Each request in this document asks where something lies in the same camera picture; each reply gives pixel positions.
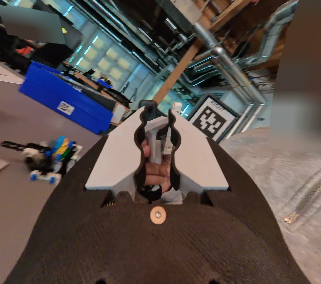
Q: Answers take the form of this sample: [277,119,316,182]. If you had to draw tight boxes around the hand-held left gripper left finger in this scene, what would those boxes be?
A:
[85,107,149,201]

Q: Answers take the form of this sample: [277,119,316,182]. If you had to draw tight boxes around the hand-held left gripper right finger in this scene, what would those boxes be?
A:
[168,109,229,199]

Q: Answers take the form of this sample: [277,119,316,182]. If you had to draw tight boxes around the partly built lego model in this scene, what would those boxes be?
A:
[1,135,84,184]

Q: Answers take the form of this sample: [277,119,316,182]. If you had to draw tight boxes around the person's right hand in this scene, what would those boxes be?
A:
[142,138,173,187]

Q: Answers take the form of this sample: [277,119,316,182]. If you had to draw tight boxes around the white cardboard box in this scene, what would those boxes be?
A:
[110,103,131,127]

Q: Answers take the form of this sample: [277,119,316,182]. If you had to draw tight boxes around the person's grey zip sweater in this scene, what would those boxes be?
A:
[220,127,321,284]

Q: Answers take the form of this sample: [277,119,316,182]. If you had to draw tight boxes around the blue plastic bin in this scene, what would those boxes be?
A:
[18,61,114,135]

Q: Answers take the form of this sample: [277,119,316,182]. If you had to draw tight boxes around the wooden post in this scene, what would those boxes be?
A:
[152,39,204,109]

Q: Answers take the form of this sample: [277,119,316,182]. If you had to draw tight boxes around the silver ventilation duct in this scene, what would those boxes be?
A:
[238,0,301,70]
[194,22,267,114]

